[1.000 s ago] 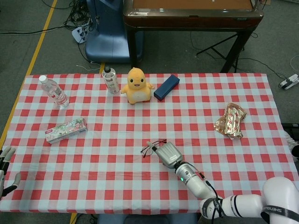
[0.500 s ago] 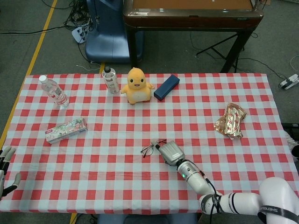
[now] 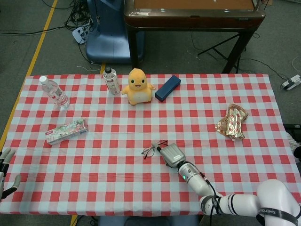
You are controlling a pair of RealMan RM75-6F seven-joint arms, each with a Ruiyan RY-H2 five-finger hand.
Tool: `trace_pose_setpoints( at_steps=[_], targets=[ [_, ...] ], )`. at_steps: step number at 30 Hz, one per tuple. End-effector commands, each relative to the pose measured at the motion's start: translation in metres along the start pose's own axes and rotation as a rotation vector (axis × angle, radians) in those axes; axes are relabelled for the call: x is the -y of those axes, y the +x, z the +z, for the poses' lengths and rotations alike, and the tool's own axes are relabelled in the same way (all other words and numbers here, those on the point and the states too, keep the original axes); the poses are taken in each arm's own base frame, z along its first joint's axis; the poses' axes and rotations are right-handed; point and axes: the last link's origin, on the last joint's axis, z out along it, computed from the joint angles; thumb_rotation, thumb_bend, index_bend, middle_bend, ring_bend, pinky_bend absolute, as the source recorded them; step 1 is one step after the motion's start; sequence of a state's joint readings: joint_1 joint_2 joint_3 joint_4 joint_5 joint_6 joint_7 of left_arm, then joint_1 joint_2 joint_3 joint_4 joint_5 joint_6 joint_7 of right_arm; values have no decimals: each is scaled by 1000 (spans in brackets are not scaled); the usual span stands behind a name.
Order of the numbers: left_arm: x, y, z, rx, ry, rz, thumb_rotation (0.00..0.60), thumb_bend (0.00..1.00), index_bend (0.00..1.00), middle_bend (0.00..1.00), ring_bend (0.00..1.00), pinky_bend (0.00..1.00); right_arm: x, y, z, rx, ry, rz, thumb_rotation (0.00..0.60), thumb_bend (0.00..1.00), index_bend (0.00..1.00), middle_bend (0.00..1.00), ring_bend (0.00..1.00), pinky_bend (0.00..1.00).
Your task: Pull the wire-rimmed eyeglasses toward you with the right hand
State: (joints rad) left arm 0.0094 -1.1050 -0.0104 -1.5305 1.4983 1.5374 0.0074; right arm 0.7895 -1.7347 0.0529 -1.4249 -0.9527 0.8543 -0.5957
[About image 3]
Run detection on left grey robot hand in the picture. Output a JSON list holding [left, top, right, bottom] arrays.
[[0, 147, 21, 201]]

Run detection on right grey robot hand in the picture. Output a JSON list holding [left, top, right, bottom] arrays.
[[151, 142, 186, 168]]

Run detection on thin metal-frame eyeglasses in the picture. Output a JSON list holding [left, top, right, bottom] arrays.
[[141, 140, 169, 159]]

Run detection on blue glasses case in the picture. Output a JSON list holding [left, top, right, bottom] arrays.
[[154, 75, 182, 102]]

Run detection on red white checked tablecloth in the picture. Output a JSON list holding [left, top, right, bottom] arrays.
[[3, 73, 294, 216]]

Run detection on floral toothpaste box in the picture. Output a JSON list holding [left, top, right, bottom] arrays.
[[45, 119, 89, 146]]

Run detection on gold snack packet pile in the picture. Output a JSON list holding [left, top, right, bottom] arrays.
[[215, 103, 249, 141]]

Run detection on yellow plush dinosaur toy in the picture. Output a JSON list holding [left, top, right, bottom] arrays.
[[121, 67, 157, 106]]

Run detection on clear water bottle white cap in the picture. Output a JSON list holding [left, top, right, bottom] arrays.
[[39, 76, 71, 110]]

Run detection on white label bottle black cap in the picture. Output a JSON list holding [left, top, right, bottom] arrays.
[[103, 67, 121, 95]]

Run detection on black tripod stand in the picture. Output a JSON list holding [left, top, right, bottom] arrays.
[[197, 32, 247, 69]]

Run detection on blue machine base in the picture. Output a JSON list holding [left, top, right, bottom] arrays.
[[85, 0, 145, 65]]

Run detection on brown wooden game table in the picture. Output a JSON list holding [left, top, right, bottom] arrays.
[[124, 0, 266, 73]]

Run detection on white power strip with plugs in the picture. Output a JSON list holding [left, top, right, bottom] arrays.
[[71, 25, 91, 45]]

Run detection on black floor cable bundle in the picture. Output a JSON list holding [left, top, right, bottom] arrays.
[[64, 0, 101, 32]]

